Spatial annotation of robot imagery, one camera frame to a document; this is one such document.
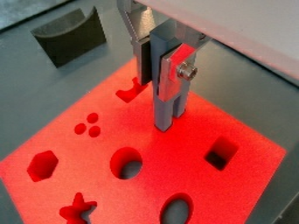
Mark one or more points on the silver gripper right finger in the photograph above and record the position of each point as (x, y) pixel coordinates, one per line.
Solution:
(177, 66)

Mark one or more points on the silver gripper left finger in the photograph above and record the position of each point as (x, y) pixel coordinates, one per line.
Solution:
(138, 20)

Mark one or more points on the red foam shape board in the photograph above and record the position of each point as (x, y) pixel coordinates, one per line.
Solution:
(101, 150)

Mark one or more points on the black curved holder stand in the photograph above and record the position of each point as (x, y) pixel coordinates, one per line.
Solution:
(69, 36)

